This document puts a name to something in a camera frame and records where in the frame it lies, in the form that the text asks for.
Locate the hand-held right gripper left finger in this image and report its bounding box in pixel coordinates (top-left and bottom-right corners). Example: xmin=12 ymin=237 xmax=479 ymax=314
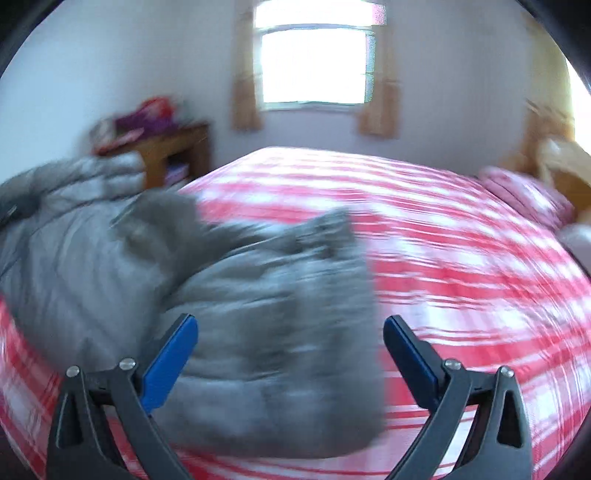
xmin=45 ymin=314 xmax=199 ymax=480

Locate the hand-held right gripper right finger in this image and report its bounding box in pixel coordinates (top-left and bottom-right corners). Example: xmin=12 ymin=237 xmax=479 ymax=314
xmin=383 ymin=315 xmax=535 ymax=480

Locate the grey padded jacket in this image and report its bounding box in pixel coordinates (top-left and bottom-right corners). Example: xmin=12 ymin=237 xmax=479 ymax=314
xmin=0 ymin=154 xmax=389 ymax=460

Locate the bed with red plaid sheet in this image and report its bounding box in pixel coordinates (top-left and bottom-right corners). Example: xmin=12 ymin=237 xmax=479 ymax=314
xmin=0 ymin=147 xmax=591 ymax=480

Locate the pink patterned pillow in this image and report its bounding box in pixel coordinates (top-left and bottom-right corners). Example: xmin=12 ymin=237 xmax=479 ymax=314
xmin=478 ymin=166 xmax=575 ymax=232

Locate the brown wooden desk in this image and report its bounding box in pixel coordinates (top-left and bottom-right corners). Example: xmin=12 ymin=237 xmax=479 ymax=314
xmin=95 ymin=122 xmax=211 ymax=190

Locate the flat pink box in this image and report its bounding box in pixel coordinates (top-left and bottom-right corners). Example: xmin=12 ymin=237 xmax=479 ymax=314
xmin=95 ymin=129 xmax=145 ymax=155

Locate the purple cloth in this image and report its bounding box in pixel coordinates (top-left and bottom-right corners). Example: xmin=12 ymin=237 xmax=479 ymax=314
xmin=113 ymin=111 xmax=178 ymax=134

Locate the light wooden headboard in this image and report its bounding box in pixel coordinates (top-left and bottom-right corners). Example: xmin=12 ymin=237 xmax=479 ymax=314
xmin=503 ymin=136 xmax=591 ymax=217

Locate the red bag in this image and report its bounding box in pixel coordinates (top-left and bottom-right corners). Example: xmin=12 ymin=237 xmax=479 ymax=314
xmin=136 ymin=97 xmax=178 ymax=118

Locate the tan curtain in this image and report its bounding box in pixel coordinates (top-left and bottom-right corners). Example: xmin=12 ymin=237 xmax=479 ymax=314
xmin=359 ymin=4 xmax=400 ymax=137
xmin=231 ymin=0 xmax=264 ymax=130

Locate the window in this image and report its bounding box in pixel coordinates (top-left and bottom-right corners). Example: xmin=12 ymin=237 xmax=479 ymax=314
xmin=254 ymin=0 xmax=386 ymax=112

